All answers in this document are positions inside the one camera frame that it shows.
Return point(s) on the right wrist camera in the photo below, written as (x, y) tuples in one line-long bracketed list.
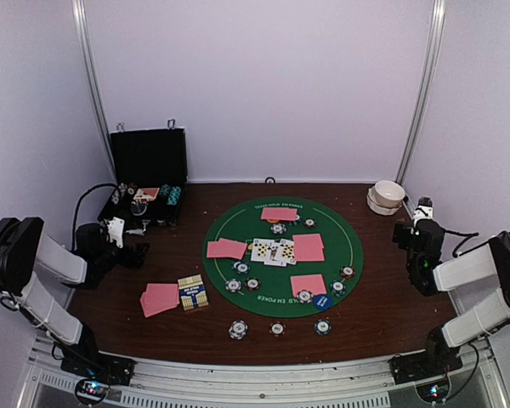
[(427, 239)]

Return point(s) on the face up king card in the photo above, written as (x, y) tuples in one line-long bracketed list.
[(274, 257)]

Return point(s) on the blue white chips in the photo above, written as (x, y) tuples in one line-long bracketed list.
[(278, 229), (118, 193), (305, 296), (233, 285)]

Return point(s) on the brown chips in case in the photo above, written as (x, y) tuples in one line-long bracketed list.
[(132, 189)]

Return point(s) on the round green poker mat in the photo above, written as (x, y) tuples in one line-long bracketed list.
[(342, 247)]

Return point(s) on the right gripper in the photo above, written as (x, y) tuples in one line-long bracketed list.
[(400, 235)]

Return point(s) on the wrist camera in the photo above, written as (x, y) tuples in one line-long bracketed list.
[(427, 239), (91, 240)]

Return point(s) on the pink playing card deck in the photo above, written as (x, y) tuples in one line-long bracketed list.
[(159, 297)]

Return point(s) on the clear card box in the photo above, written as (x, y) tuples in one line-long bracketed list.
[(192, 292)]

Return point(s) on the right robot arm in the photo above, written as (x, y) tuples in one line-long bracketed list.
[(485, 267)]

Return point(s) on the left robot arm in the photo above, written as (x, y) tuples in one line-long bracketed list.
[(25, 250)]

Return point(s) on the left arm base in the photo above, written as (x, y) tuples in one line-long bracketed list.
[(111, 370)]

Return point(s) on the teal chip row in case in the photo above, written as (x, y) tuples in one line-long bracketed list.
[(174, 195)]

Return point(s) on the face up spade card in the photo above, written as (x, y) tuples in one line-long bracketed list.
[(261, 249)]

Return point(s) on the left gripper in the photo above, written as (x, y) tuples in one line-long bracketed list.
[(138, 255)]

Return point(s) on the blue white chips in case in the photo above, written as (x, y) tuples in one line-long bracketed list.
[(118, 193)]

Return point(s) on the blue round button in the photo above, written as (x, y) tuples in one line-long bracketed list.
[(322, 302)]

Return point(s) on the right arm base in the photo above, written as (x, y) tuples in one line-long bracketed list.
[(419, 366)]

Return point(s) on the clear dealer button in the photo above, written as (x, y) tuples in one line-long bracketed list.
[(138, 208)]

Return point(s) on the single dealt pink card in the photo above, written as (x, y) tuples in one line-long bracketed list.
[(217, 249)]

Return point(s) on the black poker case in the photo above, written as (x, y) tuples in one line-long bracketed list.
[(148, 158)]

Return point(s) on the green blue chip stack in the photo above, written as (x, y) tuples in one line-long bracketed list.
[(322, 327)]

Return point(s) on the red card deck in case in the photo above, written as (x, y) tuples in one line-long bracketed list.
[(146, 194)]

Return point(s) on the white bowl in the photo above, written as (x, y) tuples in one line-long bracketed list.
[(388, 194)]

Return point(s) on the brown chip stack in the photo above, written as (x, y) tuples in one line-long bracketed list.
[(277, 329)]

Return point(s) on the green blue chips in case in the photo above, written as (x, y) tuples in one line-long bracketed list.
[(165, 190)]

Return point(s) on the white saucer dish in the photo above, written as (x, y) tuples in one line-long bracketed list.
[(379, 209)]

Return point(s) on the blue white chip stack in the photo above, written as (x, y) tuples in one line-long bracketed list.
[(238, 329)]

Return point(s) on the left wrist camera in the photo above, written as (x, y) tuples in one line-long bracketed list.
[(91, 240)]

